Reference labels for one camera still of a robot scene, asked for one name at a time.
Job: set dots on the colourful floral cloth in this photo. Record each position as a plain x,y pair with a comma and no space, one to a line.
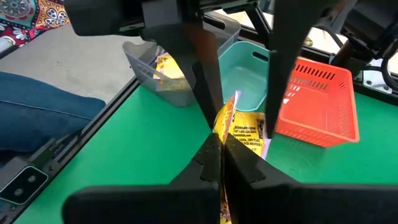
31,18

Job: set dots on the orange plastic basket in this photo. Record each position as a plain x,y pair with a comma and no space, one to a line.
320,109

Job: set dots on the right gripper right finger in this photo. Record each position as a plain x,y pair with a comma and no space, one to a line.
280,205

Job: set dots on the black depth camera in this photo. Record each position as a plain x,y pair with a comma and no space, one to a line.
23,183

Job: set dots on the clear grey plastic bin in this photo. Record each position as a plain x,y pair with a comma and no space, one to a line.
140,62

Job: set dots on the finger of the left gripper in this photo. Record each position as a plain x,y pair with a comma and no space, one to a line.
280,62
202,77

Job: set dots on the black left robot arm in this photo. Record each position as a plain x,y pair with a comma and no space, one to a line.
367,25

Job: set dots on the teal plastic bin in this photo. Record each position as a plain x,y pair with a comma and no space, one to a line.
242,74

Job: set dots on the yellow candy packet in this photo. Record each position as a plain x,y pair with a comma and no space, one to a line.
245,130
168,67

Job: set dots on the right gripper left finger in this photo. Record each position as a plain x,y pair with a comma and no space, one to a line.
192,205

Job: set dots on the person's leg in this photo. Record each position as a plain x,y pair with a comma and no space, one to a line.
40,115

